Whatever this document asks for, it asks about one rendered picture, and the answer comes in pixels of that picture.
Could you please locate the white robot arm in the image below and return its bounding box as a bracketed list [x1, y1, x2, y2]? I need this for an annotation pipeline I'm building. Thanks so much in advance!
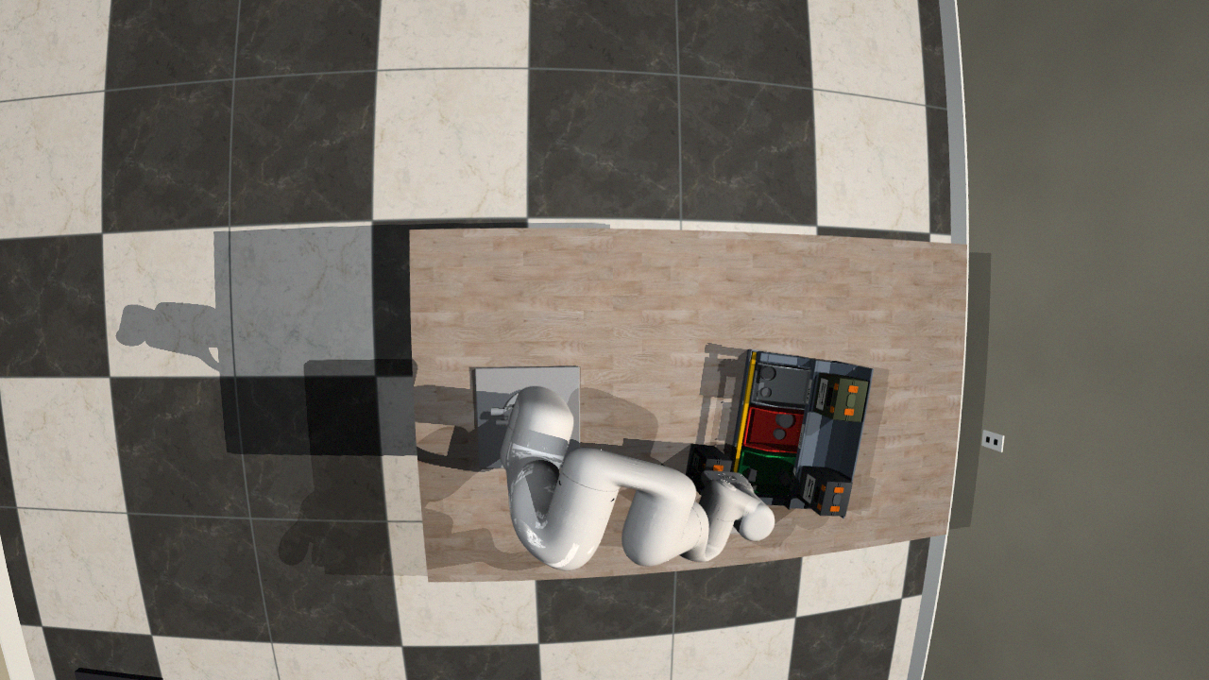
[491, 386, 775, 570]

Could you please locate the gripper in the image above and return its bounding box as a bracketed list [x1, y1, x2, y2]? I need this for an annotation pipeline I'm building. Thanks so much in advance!
[689, 467, 757, 492]

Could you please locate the yellow bar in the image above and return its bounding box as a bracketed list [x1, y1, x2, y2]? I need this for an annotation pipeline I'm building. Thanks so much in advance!
[731, 352, 757, 472]

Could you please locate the red open bin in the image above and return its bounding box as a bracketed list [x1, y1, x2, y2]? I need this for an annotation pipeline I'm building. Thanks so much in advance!
[741, 405, 804, 453]

